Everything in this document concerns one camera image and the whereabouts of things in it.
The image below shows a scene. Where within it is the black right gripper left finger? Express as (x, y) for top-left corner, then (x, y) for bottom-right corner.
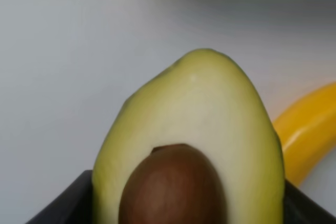
(27, 170), (92, 224)

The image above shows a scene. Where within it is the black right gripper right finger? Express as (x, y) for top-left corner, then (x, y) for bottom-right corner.
(283, 181), (335, 224)

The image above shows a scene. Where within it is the yellow plastic banana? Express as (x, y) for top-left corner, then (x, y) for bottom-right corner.
(273, 82), (335, 186)

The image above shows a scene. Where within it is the halved avocado with pit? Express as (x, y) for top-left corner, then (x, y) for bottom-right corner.
(92, 49), (285, 223)

